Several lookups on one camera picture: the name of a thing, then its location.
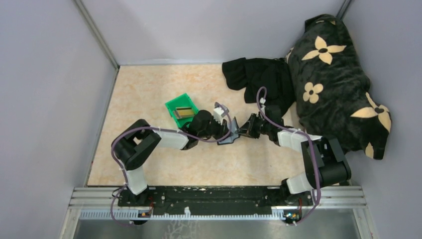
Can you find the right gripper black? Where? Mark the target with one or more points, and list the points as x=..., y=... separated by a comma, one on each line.
x=248, y=129

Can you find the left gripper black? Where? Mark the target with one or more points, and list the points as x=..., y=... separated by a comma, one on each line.
x=223, y=129

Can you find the green plastic bin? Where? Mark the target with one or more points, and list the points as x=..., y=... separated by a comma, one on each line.
x=183, y=100

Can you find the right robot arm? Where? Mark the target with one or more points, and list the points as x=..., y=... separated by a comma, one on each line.
x=324, y=161

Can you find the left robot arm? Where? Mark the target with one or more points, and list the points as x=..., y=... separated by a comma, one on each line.
x=132, y=148

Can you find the gold cards in bin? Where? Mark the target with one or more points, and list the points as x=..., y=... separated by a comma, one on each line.
x=184, y=112

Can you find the black cloth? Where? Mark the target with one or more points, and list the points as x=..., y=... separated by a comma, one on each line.
x=252, y=74

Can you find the black floral blanket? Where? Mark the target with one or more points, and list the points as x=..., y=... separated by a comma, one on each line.
x=332, y=90

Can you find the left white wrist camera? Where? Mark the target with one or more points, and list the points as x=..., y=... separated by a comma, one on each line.
x=219, y=112

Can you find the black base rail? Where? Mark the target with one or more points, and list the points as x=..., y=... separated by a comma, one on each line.
x=213, y=201

